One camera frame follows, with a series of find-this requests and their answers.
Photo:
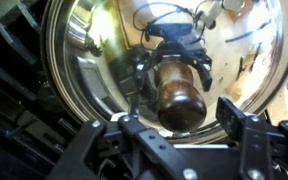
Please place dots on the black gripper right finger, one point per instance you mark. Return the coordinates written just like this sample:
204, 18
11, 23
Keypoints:
263, 147

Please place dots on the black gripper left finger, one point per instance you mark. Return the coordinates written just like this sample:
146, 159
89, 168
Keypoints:
123, 149

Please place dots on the silver lid with wooden knob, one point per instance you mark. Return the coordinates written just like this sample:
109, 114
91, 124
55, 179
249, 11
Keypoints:
166, 62

